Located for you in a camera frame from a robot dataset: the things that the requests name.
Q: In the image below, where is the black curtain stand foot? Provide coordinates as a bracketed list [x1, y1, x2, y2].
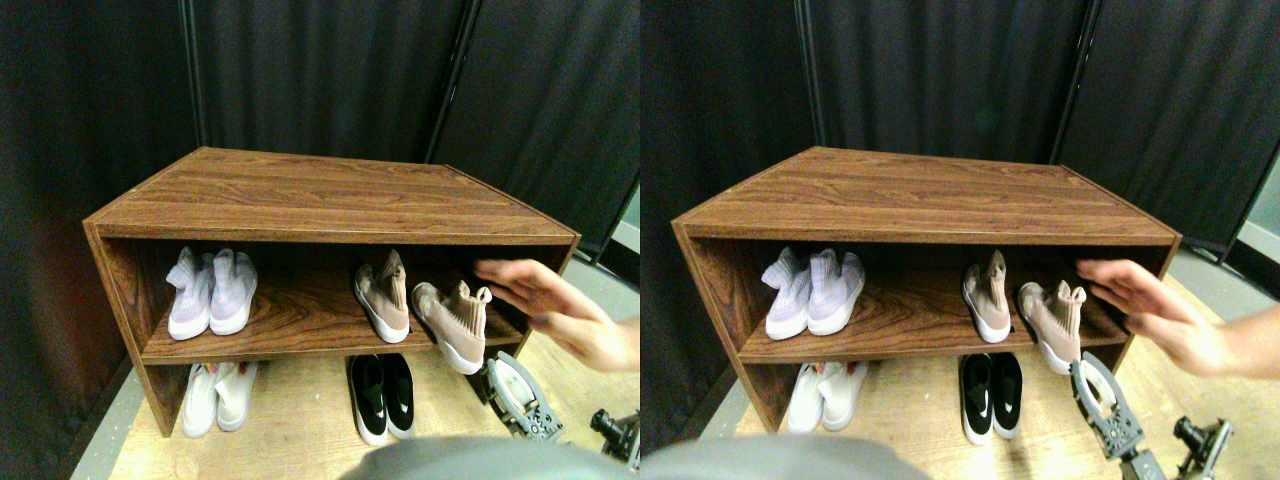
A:
[1180, 232, 1280, 293]
[580, 240, 640, 289]

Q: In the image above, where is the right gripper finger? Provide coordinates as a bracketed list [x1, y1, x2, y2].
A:
[483, 350, 566, 443]
[1068, 350, 1147, 462]

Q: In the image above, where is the brown shoe rack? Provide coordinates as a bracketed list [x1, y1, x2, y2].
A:
[670, 147, 1183, 433]
[83, 147, 581, 438]

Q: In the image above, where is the person's hand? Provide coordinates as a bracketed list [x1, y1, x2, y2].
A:
[1075, 258, 1233, 379]
[473, 258, 616, 373]

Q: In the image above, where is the white shoe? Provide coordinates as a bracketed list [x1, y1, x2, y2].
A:
[786, 363, 825, 435]
[818, 361, 869, 432]
[181, 364, 219, 439]
[215, 361, 259, 433]

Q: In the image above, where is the black curtain stand pole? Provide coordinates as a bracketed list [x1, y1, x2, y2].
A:
[180, 0, 206, 151]
[1048, 0, 1101, 166]
[795, 0, 826, 151]
[425, 0, 481, 166]

